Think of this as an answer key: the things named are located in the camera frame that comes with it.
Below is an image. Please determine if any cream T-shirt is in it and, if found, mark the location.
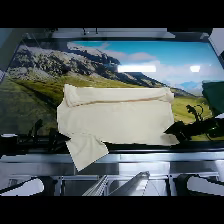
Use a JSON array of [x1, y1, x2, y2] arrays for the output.
[[56, 83, 181, 173]]

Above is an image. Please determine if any silver frame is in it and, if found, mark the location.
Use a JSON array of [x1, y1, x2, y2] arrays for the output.
[[0, 150, 224, 197]]

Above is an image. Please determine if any dark green garment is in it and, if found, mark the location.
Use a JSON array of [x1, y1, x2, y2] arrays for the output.
[[201, 79, 224, 117]]

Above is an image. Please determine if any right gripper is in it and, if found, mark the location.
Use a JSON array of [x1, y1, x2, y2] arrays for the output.
[[164, 121, 194, 142]]

